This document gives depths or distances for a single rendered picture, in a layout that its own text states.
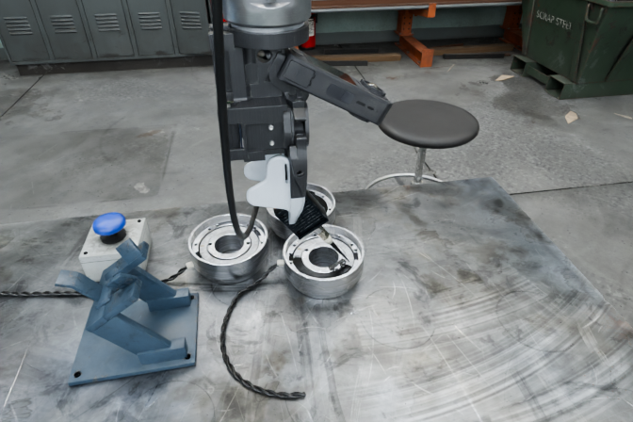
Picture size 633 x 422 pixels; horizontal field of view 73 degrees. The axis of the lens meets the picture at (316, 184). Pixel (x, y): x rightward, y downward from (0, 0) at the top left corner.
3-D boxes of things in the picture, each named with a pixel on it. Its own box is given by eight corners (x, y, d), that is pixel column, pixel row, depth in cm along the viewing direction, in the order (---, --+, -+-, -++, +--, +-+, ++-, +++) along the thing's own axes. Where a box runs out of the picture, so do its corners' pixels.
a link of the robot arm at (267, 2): (302, -40, 38) (320, -25, 32) (303, 14, 41) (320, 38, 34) (217, -39, 37) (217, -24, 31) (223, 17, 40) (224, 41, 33)
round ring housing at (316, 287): (358, 245, 62) (360, 223, 60) (366, 302, 54) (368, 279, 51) (285, 246, 62) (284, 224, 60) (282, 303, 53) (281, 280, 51)
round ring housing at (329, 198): (321, 252, 61) (321, 230, 59) (254, 235, 64) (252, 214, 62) (343, 210, 69) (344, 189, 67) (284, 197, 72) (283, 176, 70)
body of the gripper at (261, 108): (223, 132, 46) (208, 14, 39) (302, 126, 48) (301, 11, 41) (224, 170, 40) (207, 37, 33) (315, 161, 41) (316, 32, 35)
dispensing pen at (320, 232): (365, 260, 54) (286, 174, 45) (337, 277, 55) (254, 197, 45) (360, 248, 56) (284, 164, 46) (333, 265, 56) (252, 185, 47)
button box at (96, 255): (152, 241, 63) (144, 215, 60) (144, 276, 57) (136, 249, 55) (93, 247, 62) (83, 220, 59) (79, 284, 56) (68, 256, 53)
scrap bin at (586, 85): (494, 62, 377) (514, -26, 337) (571, 57, 387) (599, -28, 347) (571, 111, 291) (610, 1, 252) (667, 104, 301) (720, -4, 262)
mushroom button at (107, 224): (136, 236, 60) (126, 207, 57) (130, 256, 57) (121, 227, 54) (105, 239, 60) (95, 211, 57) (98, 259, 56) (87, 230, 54)
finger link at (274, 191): (249, 226, 48) (241, 150, 43) (301, 220, 49) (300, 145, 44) (251, 243, 45) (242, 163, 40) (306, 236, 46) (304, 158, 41)
